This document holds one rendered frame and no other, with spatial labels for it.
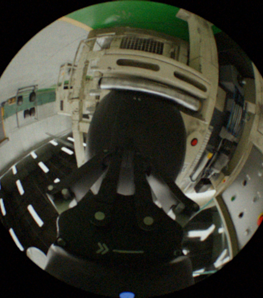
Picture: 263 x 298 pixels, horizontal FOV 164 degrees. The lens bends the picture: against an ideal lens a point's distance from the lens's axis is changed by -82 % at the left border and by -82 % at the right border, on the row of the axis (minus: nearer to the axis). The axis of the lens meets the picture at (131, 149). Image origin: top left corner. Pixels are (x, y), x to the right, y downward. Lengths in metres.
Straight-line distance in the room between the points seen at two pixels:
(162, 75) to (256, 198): 0.62
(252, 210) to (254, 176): 0.16
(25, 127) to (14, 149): 2.57
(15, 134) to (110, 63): 11.45
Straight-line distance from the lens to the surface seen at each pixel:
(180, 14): 1.08
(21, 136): 11.72
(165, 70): 0.30
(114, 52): 0.31
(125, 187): 0.26
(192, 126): 0.46
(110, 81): 0.30
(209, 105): 0.35
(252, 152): 0.57
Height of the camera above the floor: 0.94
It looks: 30 degrees up
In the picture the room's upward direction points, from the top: 169 degrees counter-clockwise
